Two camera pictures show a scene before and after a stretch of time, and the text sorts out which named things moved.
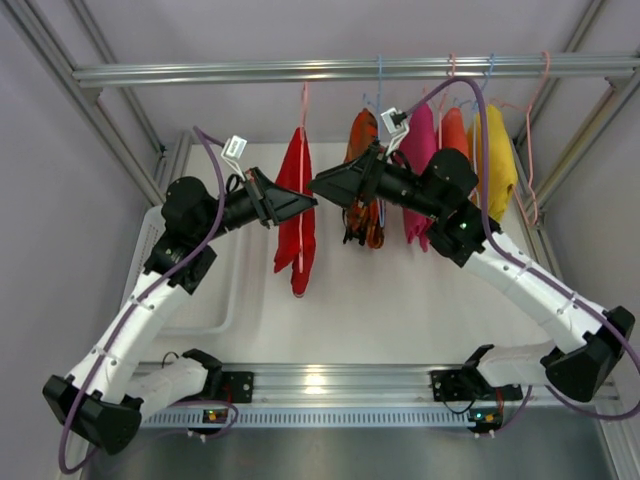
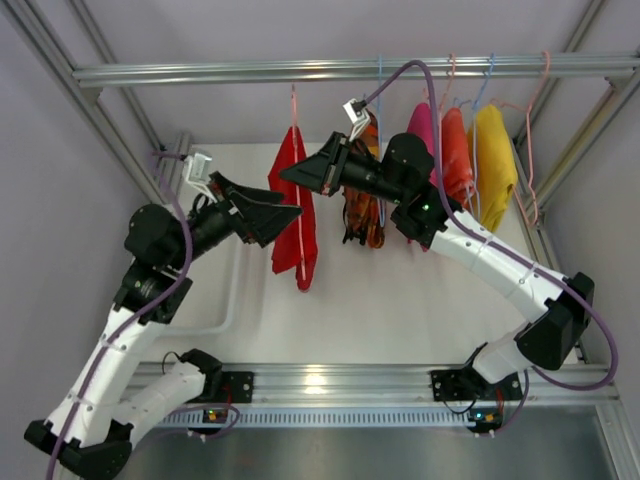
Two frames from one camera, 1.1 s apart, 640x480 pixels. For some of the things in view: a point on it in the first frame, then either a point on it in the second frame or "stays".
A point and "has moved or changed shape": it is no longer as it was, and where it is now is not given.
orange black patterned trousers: (362, 222) stays
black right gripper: (370, 175) → (336, 163)
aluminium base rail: (369, 384) stays
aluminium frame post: (37, 36) stays
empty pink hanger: (530, 142) stays
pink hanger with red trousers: (304, 115) has moved or changed shape
